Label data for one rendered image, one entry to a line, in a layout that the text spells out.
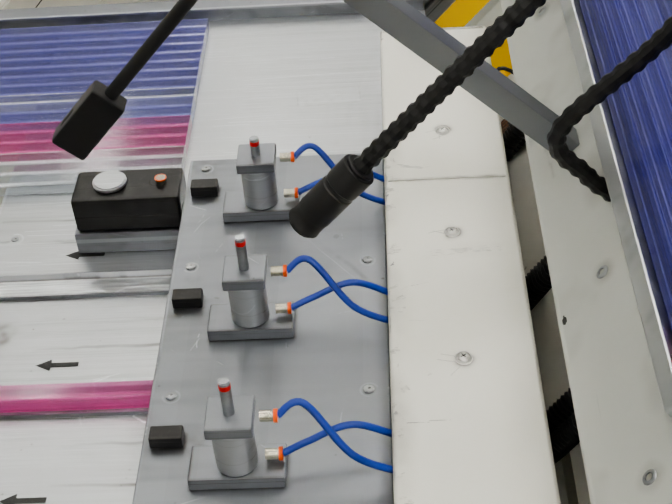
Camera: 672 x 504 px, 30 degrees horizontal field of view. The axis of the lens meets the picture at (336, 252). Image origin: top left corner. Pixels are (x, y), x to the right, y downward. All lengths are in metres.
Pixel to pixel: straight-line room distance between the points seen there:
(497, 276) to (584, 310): 0.11
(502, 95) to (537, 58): 0.13
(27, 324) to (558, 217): 0.37
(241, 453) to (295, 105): 0.45
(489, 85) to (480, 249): 0.11
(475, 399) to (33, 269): 0.37
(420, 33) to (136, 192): 0.28
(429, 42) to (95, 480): 0.32
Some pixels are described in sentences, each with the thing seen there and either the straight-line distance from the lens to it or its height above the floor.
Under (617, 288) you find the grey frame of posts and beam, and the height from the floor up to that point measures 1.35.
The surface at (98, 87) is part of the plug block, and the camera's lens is 0.71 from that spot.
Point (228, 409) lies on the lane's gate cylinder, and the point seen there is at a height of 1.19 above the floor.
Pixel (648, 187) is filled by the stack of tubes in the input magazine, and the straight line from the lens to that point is 0.60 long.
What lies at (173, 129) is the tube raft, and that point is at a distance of 1.00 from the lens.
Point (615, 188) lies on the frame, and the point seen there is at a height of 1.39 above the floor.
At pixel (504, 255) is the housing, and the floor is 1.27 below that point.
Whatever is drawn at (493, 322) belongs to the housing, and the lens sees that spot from 0.70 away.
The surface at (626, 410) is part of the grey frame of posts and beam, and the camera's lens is 0.58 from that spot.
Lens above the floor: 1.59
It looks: 30 degrees down
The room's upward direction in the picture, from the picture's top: 47 degrees clockwise
